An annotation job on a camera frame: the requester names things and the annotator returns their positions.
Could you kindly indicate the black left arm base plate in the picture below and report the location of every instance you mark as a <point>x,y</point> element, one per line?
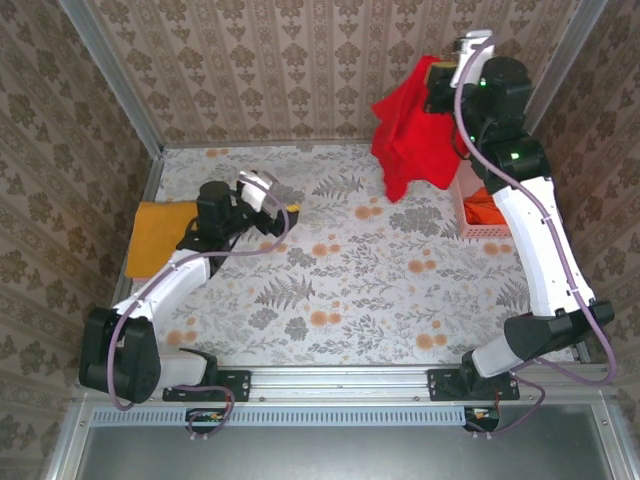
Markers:
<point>235,385</point>

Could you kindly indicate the red t-shirt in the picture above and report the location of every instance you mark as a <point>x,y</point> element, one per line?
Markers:
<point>415,140</point>

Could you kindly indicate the floral tablecloth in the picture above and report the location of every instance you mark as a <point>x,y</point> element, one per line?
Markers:
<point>350,280</point>

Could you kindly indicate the aluminium table side rail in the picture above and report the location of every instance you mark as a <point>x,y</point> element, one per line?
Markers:
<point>582,352</point>
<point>150,185</point>

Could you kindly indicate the pink plastic basket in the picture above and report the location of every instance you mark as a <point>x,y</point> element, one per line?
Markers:
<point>480,231</point>

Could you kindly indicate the aluminium frame post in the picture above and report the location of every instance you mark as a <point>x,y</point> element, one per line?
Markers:
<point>119,85</point>
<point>565,55</point>

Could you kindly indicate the yellow folded t-shirt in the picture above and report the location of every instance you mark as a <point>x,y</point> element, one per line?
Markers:
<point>150,235</point>

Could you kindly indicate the orange t-shirt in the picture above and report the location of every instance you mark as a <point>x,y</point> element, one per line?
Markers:
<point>482,210</point>

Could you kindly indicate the grey metal panel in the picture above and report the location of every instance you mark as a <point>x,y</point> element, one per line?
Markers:
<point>350,455</point>

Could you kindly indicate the aluminium mounting rail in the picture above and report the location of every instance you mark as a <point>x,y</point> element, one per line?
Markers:
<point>340,380</point>

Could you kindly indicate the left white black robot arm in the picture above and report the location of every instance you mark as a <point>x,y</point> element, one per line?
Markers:
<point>175,285</point>

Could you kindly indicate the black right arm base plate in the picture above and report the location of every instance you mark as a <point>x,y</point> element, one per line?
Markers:
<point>440,385</point>

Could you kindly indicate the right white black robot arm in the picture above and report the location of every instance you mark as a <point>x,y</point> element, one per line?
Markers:
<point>530,250</point>

